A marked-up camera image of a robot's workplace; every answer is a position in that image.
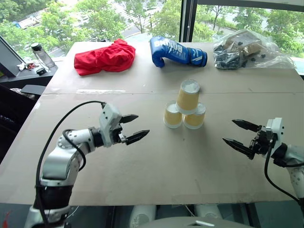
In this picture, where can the dark side desk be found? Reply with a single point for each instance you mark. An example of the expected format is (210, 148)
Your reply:
(26, 76)

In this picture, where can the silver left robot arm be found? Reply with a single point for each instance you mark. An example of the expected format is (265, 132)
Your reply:
(63, 159)

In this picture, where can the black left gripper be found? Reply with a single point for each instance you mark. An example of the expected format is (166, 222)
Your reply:
(119, 134)

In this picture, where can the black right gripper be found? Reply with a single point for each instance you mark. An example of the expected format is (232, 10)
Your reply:
(260, 142)

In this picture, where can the white rounded robot leg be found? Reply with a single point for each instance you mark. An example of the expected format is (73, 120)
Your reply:
(142, 215)
(209, 212)

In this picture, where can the clear bag of black parts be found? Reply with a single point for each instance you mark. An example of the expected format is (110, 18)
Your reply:
(242, 51)

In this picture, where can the grey robot torso top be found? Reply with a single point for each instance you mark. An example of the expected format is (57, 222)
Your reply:
(197, 223)

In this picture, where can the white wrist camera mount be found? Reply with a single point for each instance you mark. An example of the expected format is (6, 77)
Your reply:
(108, 123)
(275, 131)

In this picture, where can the yellow paper cup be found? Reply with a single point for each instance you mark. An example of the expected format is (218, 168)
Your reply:
(173, 115)
(195, 118)
(188, 97)

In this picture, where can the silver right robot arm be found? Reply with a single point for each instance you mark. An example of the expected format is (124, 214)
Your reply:
(291, 164)

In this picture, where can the red crumpled cloth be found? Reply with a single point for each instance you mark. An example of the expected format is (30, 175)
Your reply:
(104, 57)

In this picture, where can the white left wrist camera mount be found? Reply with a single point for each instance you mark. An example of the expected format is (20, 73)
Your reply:
(108, 123)

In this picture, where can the black office chair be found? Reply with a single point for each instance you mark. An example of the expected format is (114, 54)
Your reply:
(16, 114)

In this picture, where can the clear plastic water bottle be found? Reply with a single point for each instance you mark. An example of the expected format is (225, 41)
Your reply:
(42, 55)

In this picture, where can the blue boxing glove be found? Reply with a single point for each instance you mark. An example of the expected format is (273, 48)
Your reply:
(177, 53)

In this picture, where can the black window frame post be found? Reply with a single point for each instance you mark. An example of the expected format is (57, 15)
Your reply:
(188, 20)

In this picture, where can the red and white small items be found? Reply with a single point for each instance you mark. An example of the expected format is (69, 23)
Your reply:
(26, 65)

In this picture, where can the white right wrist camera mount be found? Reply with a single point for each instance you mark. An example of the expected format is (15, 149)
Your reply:
(275, 131)

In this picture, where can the grey monitor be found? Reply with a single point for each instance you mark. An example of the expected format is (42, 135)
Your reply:
(8, 58)

